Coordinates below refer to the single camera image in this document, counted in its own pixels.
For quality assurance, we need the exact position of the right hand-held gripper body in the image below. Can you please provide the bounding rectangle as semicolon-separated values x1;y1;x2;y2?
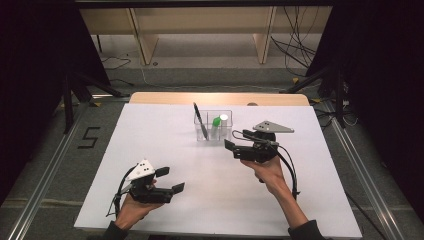
232;120;295;164

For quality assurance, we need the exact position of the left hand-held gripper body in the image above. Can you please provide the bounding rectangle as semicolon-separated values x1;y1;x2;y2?
124;159;175;205

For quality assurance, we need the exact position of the clear plastic desk organizer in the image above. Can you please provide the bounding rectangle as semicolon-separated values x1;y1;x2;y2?
193;109;233;143

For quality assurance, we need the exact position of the green highlighter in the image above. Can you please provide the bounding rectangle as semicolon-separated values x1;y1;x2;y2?
210;115;223;140

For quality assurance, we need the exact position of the black pen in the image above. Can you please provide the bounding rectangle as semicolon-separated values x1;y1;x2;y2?
192;101;209;141

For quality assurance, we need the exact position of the person's right hand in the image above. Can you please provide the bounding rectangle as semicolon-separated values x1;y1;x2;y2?
240;154;288;198

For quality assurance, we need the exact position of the person's left hand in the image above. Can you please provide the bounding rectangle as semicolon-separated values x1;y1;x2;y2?
114;179;164;231

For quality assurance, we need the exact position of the white table cover sheet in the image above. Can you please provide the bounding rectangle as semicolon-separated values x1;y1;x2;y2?
73;103;363;239

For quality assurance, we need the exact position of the light wooden table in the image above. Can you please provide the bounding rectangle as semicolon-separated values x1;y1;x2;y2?
129;92;310;107

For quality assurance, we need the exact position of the black metal stand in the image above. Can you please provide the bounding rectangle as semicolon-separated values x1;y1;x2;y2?
61;71;131;134
279;63;348;129

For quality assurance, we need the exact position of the light wooden desk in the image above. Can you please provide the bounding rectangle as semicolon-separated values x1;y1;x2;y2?
79;6;333;66

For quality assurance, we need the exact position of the black metal bar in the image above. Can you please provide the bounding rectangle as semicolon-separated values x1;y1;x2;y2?
74;0;334;9

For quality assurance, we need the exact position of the black curtain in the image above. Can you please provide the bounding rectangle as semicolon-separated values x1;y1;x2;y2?
0;0;111;204
306;0;424;221

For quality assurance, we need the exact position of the left hand-held gripper cable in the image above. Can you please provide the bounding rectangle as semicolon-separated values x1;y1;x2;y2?
105;164;138;218

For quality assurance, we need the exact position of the hand-held gripper cable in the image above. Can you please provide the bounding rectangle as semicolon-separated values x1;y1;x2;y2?
105;164;138;218
231;129;301;201

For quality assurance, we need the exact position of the right hand-held gripper cable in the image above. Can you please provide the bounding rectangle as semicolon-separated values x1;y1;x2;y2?
231;129;301;201

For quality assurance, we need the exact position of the black cable bundle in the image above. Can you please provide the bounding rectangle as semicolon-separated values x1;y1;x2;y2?
270;6;321;78

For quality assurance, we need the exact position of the aluminium floor rail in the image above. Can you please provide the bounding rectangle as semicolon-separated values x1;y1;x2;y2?
6;109;88;240
324;103;406;240

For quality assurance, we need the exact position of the thin black floor cable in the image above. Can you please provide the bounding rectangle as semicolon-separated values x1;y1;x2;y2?
101;56;133;71

